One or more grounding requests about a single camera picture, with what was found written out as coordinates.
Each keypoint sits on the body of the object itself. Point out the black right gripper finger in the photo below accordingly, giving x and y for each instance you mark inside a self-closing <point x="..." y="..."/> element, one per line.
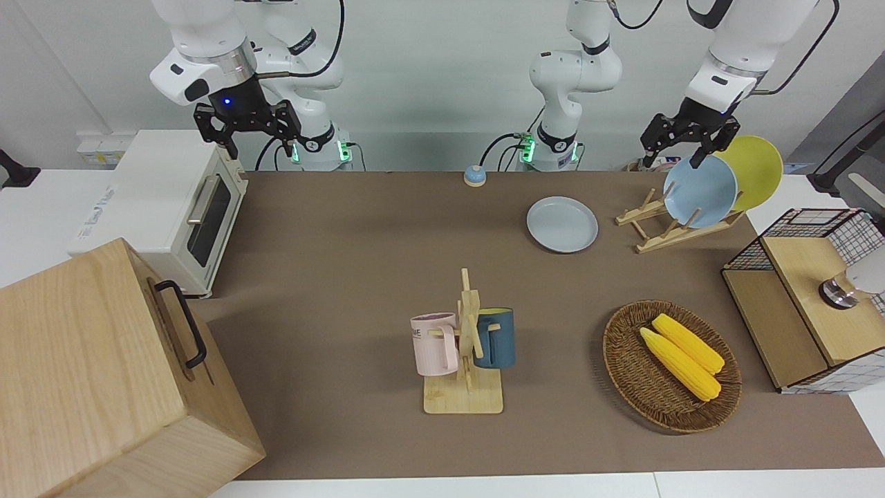
<point x="211" y="124"/>
<point x="290" y="128"/>

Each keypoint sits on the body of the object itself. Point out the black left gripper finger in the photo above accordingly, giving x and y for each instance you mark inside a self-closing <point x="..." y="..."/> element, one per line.
<point x="722" y="135"/>
<point x="657" y="135"/>

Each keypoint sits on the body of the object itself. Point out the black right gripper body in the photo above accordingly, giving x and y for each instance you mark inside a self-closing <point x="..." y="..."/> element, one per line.
<point x="242" y="104"/>

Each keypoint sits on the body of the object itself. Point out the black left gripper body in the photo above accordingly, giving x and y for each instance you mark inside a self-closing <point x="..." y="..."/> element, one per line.
<point x="700" y="117"/>

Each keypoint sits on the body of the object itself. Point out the gray plate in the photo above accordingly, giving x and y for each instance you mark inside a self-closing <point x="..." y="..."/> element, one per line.
<point x="562" y="225"/>

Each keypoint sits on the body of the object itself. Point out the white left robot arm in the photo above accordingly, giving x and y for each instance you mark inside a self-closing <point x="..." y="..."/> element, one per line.
<point x="574" y="69"/>

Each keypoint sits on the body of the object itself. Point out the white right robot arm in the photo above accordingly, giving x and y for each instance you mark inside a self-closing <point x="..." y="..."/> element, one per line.
<point x="207" y="34"/>

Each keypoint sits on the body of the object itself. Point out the yellow plate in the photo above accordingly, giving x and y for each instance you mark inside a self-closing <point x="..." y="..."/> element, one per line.
<point x="757" y="169"/>

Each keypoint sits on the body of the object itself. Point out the light blue plate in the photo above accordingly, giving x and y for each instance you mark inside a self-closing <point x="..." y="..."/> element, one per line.
<point x="702" y="197"/>

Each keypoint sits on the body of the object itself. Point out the wooden plate rack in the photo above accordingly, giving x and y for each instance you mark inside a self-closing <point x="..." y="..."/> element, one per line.
<point x="667" y="238"/>

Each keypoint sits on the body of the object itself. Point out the wooden mug rack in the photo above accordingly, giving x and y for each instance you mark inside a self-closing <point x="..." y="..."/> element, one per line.
<point x="463" y="394"/>

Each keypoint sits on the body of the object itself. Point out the white toaster oven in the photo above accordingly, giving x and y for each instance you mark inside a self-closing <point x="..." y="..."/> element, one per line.
<point x="152" y="187"/>

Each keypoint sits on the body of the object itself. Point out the brown table mat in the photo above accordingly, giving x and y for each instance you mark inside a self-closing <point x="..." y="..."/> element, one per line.
<point x="346" y="242"/>

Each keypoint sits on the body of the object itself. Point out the small blue call bell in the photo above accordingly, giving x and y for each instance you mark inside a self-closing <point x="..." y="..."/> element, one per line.
<point x="474" y="176"/>

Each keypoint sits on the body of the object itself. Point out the yellow corn cob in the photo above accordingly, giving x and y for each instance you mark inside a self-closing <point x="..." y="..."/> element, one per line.
<point x="691" y="344"/>
<point x="681" y="366"/>

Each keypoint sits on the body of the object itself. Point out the brown wicker basket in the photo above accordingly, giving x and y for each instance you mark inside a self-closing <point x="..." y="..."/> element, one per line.
<point x="636" y="373"/>

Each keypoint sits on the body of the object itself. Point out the pink mug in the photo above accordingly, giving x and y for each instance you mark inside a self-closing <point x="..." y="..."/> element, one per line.
<point x="432" y="346"/>

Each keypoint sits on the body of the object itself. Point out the dark blue mug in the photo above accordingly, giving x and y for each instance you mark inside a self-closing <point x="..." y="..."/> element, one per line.
<point x="498" y="342"/>

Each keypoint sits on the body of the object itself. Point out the large wooden box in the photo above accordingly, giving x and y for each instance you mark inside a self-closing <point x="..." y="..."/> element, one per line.
<point x="90" y="380"/>

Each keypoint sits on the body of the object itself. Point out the black clamp mount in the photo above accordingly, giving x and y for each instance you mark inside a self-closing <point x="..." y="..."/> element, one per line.
<point x="14" y="173"/>

